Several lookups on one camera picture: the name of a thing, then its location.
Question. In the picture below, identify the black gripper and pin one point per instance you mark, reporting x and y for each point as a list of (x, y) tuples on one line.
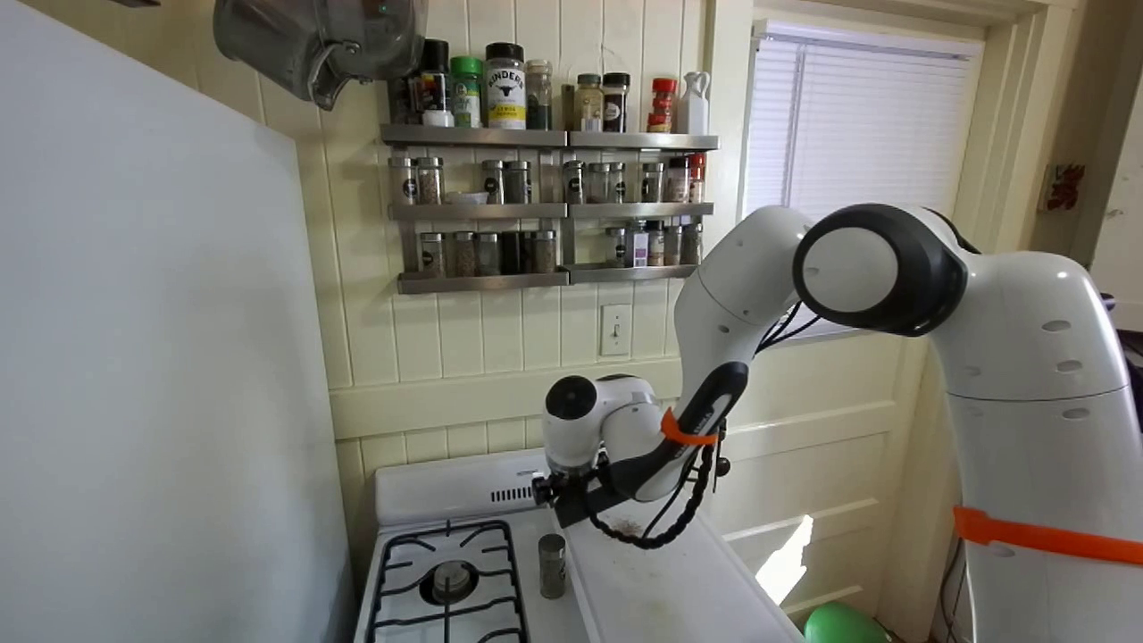
[(571, 493)]

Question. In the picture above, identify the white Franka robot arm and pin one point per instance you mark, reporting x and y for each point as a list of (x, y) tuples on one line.
[(1037, 393)]

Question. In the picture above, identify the small grey spice bottle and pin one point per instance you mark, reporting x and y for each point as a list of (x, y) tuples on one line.
[(550, 564)]

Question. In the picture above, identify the steel spice shelf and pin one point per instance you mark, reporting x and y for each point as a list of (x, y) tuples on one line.
[(475, 283), (475, 136), (475, 212)]

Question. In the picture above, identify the dark bottle with white cap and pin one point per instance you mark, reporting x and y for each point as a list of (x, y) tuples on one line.
[(437, 83)]

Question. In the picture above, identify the white gas stove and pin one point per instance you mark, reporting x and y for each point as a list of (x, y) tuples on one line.
[(475, 484)]

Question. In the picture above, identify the black burner grate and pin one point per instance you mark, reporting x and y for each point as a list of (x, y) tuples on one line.
[(404, 558)]

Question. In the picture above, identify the glass jar brown spice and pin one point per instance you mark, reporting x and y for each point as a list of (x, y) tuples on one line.
[(549, 251)]

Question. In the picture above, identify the dark spice jar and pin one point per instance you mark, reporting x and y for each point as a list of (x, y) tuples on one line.
[(517, 251)]

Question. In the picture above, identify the thyme jar black label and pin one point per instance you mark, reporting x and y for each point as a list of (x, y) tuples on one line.
[(624, 244)]

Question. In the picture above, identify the jar with purple white label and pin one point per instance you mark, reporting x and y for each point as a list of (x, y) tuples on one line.
[(642, 244)]

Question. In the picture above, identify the tan spice jar printed label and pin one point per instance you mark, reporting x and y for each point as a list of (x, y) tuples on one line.
[(660, 244)]

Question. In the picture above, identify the steel lid pale spice jar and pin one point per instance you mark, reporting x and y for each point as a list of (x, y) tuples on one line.
[(677, 244)]

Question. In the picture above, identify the glass jar of pepper grains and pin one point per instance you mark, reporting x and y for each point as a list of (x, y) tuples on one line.
[(693, 241)]

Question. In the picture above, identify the green ball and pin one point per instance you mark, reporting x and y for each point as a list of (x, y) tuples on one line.
[(843, 627)]

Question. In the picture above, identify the red lid spice jar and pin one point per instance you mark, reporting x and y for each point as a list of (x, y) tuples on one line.
[(699, 177)]

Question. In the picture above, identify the black lid spice jar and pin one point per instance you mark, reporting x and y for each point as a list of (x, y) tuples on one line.
[(617, 105)]

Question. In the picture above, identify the slim glass spice jar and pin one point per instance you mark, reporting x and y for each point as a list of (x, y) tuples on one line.
[(542, 96)]

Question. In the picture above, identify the large jar black lid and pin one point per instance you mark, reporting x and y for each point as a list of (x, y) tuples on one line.
[(504, 89)]

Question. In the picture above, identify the green lid spice jar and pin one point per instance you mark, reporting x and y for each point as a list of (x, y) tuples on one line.
[(466, 95)]

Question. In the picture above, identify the white refrigerator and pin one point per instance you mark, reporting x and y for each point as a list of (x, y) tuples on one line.
[(143, 357)]

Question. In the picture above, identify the white window blind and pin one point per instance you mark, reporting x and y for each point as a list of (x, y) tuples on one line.
[(858, 118)]

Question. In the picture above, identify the large hanging steel pan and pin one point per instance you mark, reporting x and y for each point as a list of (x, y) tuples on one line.
[(296, 49)]

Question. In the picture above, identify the white light switch plate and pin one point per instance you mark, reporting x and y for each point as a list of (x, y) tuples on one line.
[(617, 328)]

